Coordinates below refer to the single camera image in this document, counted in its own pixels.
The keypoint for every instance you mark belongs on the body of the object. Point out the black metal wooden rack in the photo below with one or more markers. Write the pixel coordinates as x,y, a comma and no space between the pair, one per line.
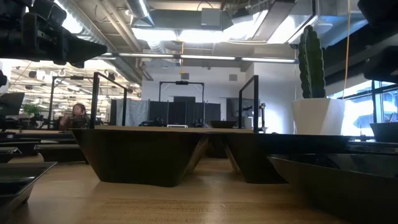
107,99

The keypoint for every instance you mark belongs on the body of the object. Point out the person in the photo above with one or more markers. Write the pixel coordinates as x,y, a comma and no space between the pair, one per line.
75,116

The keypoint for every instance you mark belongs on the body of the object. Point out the green leafy plant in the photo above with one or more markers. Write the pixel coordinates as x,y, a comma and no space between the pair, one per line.
31,110

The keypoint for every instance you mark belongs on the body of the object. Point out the dark computer monitor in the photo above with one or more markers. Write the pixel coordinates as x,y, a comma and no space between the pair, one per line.
11,104

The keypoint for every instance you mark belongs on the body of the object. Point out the tall green cactus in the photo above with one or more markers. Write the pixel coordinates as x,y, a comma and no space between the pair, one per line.
311,63

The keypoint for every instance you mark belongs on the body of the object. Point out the grey partition screen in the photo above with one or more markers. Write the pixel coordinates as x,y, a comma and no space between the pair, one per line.
132,112

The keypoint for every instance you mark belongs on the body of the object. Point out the white plant pot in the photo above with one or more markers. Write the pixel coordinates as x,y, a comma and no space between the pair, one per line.
317,116

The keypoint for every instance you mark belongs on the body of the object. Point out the long ceiling light strip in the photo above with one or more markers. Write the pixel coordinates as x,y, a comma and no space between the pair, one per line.
202,57

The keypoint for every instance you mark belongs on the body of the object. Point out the silver ventilation duct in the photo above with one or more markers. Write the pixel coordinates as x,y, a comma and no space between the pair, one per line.
93,31

